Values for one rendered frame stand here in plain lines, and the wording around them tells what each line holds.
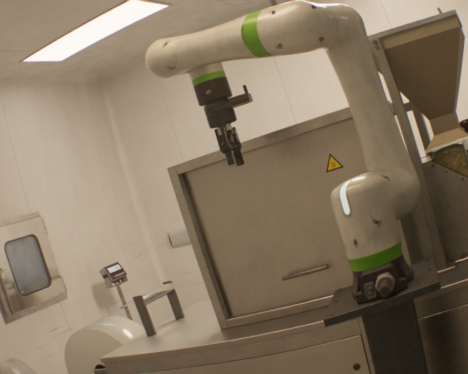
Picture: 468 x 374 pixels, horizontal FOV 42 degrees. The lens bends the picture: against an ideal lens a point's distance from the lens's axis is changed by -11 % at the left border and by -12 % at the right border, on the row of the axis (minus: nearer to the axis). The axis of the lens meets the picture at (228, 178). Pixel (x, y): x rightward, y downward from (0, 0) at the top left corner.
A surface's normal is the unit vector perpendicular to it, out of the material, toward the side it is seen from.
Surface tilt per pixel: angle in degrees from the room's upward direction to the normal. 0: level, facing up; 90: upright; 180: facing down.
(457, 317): 90
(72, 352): 90
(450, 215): 90
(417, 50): 114
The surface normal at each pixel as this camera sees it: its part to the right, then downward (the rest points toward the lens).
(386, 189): 0.69, -0.26
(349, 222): -0.66, 0.21
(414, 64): -0.25, 0.50
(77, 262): 0.86, -0.28
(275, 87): -0.40, 0.12
